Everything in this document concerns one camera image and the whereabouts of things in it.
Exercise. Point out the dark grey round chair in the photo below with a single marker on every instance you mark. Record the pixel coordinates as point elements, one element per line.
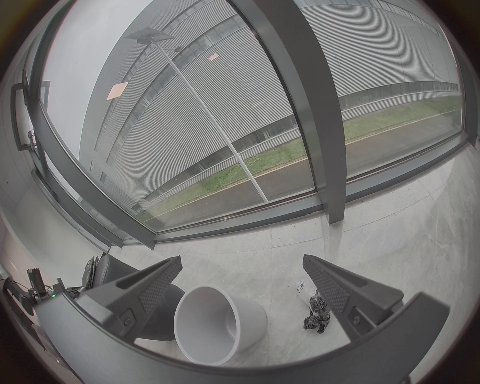
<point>112,268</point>

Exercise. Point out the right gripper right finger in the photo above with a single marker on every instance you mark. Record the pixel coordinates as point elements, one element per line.
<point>360,300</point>

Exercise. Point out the white trash bin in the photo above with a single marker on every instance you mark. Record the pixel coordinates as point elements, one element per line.
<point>247,318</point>

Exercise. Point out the window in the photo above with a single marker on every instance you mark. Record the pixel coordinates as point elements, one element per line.
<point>187,131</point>

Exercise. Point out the clear printed wrapper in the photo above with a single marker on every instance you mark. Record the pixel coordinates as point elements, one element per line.
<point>302,288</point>

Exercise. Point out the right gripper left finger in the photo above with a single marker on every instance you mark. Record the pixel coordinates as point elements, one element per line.
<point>123,300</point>

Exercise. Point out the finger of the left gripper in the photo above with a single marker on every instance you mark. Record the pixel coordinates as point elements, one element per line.
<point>36,281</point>

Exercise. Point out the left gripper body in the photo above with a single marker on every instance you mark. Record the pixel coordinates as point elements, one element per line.
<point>26,296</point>

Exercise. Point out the black plastic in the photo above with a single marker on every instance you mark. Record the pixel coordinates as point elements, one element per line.
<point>317,315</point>

